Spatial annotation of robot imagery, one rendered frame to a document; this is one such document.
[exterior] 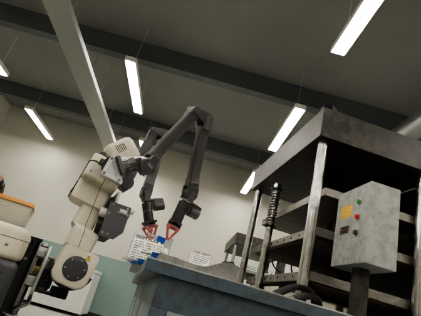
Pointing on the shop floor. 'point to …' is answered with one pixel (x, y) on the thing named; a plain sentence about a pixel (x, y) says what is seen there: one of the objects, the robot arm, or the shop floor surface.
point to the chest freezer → (83, 298)
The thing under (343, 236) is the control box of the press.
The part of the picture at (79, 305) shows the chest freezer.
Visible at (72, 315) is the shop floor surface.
